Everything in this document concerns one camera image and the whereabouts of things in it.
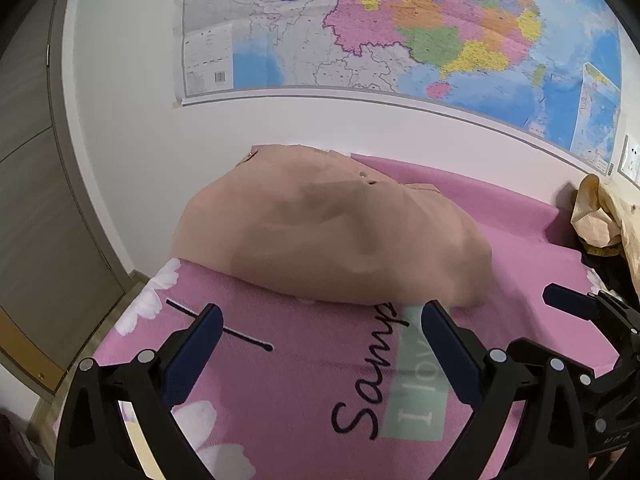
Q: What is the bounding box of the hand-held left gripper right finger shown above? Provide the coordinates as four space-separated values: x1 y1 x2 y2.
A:
421 300 593 480

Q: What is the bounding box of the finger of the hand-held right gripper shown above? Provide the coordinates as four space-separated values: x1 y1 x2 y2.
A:
505 338 596 387
543 283 601 319

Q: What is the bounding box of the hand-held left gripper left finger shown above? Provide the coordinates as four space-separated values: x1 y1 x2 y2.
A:
54 303 224 480

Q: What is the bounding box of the pink coat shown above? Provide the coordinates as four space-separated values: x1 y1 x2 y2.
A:
170 144 493 308

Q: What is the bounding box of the cream yellow garment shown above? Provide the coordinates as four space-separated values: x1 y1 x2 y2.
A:
570 174 640 281

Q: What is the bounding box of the pink floral bedsheet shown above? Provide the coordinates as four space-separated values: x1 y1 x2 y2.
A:
92 152 626 480

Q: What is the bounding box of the grey wooden door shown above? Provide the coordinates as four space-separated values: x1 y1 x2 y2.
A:
0 0 136 396

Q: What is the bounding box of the white wall socket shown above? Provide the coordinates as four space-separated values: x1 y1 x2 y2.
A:
620 135 640 181

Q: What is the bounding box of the colourful wall map poster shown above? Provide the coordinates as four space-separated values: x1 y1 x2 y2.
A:
172 0 623 177

